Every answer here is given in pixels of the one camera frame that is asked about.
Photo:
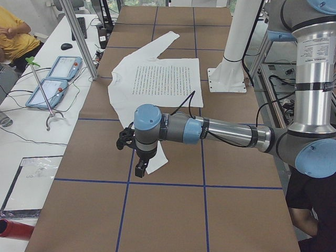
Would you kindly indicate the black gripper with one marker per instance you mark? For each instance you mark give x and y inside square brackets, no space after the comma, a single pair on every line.
[145,155]

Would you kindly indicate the white printed t-shirt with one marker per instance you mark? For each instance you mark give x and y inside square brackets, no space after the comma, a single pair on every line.
[142,83]

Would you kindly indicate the plastic garment bag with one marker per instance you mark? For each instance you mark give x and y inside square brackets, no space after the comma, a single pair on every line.
[31,184]

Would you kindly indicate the near blue teach pendant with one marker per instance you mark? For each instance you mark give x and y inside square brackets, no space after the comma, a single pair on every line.
[55,89]

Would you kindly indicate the blue teach pendant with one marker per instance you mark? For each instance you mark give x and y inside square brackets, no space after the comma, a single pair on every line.
[65,67]
[55,89]

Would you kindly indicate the far blue teach pendant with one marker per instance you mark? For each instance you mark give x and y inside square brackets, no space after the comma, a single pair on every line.
[65,67]

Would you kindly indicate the black monitor stand base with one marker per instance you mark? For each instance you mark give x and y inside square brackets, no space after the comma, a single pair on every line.
[104,34]

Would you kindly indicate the black computer mouse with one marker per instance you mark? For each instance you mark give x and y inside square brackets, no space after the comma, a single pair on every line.
[66,46]

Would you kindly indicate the red cardboard tube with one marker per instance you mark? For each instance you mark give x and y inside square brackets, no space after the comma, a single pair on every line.
[15,230]

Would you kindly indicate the metal reacher grabber tool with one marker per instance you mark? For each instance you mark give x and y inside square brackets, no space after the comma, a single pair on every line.
[52,112]

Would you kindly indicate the black keyboard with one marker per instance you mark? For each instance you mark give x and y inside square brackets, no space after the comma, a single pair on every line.
[82,24]

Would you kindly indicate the person in black shirt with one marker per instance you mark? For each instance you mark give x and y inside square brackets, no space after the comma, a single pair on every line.
[311,204]

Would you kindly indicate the person in yellow shirt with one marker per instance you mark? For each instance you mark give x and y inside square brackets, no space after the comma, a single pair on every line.
[17,43]

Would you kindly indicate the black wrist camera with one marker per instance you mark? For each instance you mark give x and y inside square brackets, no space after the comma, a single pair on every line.
[126,138]

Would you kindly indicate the aluminium frame post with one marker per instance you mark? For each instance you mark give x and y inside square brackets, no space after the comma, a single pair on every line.
[72,19]

